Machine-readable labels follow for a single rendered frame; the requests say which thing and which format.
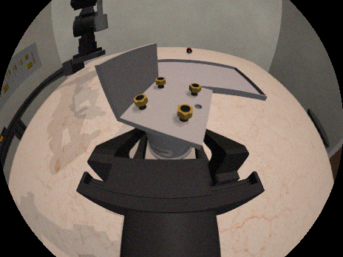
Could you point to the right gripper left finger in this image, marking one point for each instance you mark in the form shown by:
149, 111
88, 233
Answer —
121, 145

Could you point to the brass hex nut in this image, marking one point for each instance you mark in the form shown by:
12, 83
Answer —
195, 87
140, 100
160, 81
184, 111

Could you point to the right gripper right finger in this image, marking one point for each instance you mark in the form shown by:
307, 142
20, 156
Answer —
226, 155

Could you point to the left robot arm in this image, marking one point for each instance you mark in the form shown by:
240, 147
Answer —
85, 25

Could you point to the grey l-shaped metal bracket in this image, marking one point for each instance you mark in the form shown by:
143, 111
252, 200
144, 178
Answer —
132, 73

